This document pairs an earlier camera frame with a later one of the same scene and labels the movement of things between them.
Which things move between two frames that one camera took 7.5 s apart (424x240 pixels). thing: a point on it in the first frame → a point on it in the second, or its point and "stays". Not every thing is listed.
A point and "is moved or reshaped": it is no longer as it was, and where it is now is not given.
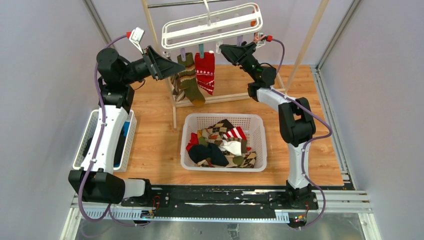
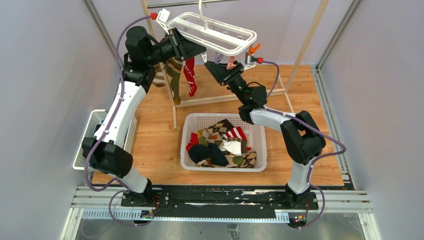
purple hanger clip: (239, 40) → (219, 57)
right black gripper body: (246, 59) → (232, 77)
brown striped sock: (179, 93) is moved or reshaped
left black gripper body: (155, 69) → (173, 46)
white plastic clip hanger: (225, 24) is moved or reshaped
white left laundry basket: (127, 160) stays
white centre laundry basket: (252, 125) stays
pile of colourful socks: (221, 145) stays
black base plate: (222, 199) stays
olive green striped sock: (188, 81) → (173, 70)
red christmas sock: (205, 69) → (189, 71)
